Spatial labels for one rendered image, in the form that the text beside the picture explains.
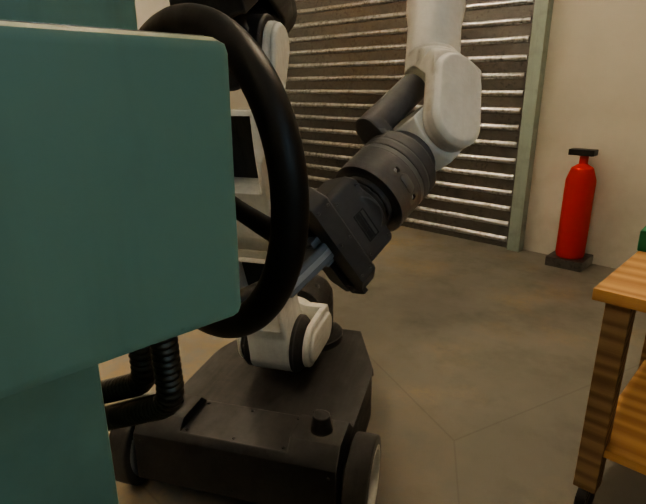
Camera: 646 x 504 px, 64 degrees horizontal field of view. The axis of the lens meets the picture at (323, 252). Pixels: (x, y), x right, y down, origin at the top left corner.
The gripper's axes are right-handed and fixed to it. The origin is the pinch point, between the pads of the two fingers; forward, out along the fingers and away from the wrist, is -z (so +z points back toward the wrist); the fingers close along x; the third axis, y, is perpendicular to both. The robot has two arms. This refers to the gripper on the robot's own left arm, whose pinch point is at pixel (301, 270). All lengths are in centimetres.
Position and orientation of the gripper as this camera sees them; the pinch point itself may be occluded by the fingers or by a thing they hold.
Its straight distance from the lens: 50.3
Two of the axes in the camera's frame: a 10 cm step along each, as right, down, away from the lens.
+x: -5.5, -7.5, -3.7
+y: 5.6, -0.1, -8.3
